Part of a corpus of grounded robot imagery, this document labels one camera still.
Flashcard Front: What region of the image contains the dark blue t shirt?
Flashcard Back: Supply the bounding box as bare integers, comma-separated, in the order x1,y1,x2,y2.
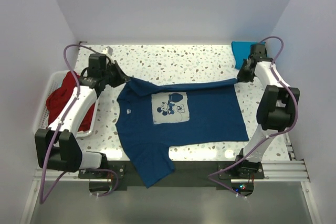
116,78,249,187

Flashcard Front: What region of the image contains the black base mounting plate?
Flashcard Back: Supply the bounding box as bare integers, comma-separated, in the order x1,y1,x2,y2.
78,161,265,195

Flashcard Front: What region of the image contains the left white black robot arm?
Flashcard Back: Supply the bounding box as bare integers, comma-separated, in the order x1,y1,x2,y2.
35,48,130,178

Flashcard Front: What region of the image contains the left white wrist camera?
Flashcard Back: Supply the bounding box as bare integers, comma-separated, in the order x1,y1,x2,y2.
101,46,113,57

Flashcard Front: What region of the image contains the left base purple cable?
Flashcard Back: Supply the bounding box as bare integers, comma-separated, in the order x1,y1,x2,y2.
90,168,120,196

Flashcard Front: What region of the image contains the folded light blue t shirt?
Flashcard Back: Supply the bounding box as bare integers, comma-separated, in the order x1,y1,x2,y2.
231,41,257,70

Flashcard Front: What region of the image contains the red t shirt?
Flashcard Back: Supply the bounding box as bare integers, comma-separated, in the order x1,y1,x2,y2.
46,71,95,131

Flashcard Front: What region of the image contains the white plastic laundry basket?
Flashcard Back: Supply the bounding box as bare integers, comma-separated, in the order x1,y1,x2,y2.
32,70,99,138

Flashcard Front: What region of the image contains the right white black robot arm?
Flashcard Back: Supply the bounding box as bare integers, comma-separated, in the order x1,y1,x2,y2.
233,43,300,178

